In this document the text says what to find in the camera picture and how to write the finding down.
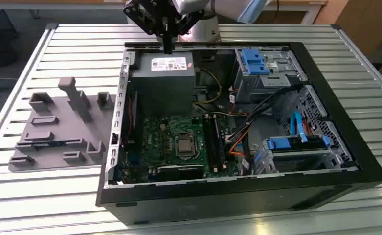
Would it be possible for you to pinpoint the black PC case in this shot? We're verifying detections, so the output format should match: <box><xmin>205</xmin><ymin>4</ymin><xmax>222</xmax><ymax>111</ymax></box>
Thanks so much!
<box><xmin>96</xmin><ymin>41</ymin><xmax>382</xmax><ymax>225</ymax></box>

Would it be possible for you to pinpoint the black RAM slot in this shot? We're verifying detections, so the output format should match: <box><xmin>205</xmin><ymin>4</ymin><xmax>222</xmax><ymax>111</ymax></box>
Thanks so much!
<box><xmin>204</xmin><ymin>114</ymin><xmax>220</xmax><ymax>173</ymax></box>

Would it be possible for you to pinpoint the silver metal drive cage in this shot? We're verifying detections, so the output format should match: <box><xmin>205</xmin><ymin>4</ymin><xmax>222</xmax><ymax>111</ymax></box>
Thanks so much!
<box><xmin>233</xmin><ymin>47</ymin><xmax>309</xmax><ymax>103</ymax></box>

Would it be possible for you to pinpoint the brown wooden cabinet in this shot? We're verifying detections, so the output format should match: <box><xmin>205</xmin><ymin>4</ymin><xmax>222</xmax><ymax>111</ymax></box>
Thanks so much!
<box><xmin>336</xmin><ymin>0</ymin><xmax>382</xmax><ymax>57</ymax></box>

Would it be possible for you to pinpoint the blue data cable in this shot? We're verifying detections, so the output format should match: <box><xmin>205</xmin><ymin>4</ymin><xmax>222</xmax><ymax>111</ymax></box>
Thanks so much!
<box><xmin>290</xmin><ymin>111</ymin><xmax>309</xmax><ymax>143</ymax></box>

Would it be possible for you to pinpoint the red flat data cable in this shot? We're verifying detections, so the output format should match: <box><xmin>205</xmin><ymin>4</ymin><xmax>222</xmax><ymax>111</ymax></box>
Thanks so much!
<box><xmin>301</xmin><ymin>118</ymin><xmax>314</xmax><ymax>135</ymax></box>

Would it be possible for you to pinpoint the grey power supply unit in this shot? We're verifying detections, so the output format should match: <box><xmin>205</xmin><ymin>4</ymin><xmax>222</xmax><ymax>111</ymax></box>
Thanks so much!
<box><xmin>128</xmin><ymin>52</ymin><xmax>197</xmax><ymax>116</ymax></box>

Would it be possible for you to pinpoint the silver metal disk bay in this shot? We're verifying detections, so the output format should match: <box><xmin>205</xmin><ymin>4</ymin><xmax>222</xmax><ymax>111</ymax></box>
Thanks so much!
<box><xmin>261</xmin><ymin>136</ymin><xmax>348</xmax><ymax>176</ymax></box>

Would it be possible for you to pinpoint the green motherboard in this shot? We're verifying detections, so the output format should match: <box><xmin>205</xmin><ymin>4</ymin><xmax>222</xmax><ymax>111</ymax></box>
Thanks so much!
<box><xmin>141</xmin><ymin>115</ymin><xmax>244</xmax><ymax>183</ymax></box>

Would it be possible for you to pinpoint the grey parts rack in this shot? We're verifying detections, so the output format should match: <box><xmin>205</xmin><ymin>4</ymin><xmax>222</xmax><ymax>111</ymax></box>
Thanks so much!
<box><xmin>7</xmin><ymin>76</ymin><xmax>118</xmax><ymax>173</ymax></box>

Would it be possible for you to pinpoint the hard disk in blue carrier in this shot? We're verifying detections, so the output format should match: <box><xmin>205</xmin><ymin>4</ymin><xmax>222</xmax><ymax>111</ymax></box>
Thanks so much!
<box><xmin>265</xmin><ymin>136</ymin><xmax>332</xmax><ymax>154</ymax></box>

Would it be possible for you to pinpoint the metal socket cover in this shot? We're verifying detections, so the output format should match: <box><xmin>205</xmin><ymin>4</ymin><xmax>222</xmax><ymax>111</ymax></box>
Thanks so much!
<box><xmin>174</xmin><ymin>132</ymin><xmax>198</xmax><ymax>160</ymax></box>

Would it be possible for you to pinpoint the black graphics card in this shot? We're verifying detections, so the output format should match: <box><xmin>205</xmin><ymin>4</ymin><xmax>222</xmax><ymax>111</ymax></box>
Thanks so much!
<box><xmin>148</xmin><ymin>163</ymin><xmax>206</xmax><ymax>182</ymax></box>

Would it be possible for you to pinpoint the yellow wire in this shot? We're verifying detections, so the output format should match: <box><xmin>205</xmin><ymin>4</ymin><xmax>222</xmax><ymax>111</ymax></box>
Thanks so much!
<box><xmin>193</xmin><ymin>68</ymin><xmax>224</xmax><ymax>106</ymax></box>

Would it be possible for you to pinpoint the orange wire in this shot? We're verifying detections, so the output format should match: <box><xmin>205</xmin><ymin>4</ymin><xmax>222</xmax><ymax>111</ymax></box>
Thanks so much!
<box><xmin>229</xmin><ymin>132</ymin><xmax>249</xmax><ymax>157</ymax></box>

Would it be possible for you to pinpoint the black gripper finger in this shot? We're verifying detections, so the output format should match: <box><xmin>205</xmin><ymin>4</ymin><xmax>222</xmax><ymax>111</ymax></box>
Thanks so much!
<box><xmin>168</xmin><ymin>13</ymin><xmax>200</xmax><ymax>55</ymax></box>
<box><xmin>122</xmin><ymin>0</ymin><xmax>170</xmax><ymax>55</ymax></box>

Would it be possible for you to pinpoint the blue plastic drive latch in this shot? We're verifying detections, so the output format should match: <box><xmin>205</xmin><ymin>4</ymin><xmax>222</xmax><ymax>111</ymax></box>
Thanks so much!
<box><xmin>242</xmin><ymin>48</ymin><xmax>272</xmax><ymax>76</ymax></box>

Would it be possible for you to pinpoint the black cable bundle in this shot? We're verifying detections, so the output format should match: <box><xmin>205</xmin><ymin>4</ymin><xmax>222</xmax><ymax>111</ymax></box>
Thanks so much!
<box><xmin>225</xmin><ymin>84</ymin><xmax>305</xmax><ymax>145</ymax></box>

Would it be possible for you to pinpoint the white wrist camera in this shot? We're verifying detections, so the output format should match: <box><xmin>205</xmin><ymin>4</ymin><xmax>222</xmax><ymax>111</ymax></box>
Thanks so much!
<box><xmin>174</xmin><ymin>0</ymin><xmax>212</xmax><ymax>15</ymax></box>

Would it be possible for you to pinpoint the wooden desk white frame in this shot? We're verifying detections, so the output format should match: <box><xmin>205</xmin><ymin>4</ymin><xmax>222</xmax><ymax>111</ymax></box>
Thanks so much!
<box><xmin>0</xmin><ymin>0</ymin><xmax>126</xmax><ymax>11</ymax></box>
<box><xmin>124</xmin><ymin>0</ymin><xmax>329</xmax><ymax>24</ymax></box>

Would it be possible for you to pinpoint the silver CPU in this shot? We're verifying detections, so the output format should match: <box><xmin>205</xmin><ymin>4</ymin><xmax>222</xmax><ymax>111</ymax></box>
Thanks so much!
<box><xmin>177</xmin><ymin>139</ymin><xmax>194</xmax><ymax>152</ymax></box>

